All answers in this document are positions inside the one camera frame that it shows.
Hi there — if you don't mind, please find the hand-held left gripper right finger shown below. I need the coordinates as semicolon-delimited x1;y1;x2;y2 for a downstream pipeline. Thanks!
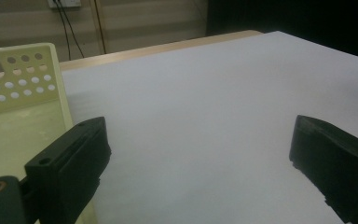
289;115;358;224

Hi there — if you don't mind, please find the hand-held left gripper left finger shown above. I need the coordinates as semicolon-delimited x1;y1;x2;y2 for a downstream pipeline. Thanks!
24;116;112;224

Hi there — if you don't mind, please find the pale green perforated plastic basket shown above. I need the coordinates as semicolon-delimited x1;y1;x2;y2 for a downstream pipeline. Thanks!
0;42;99;224

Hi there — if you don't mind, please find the white table cover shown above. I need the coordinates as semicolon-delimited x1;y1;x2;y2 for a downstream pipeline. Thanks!
60;30;358;224

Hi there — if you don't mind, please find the black cable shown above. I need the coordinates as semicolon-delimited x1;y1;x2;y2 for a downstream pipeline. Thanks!
58;0;86;59
53;0;72;61

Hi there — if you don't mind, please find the white wall socket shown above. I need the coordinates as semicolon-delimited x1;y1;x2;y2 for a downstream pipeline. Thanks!
47;0;82;8

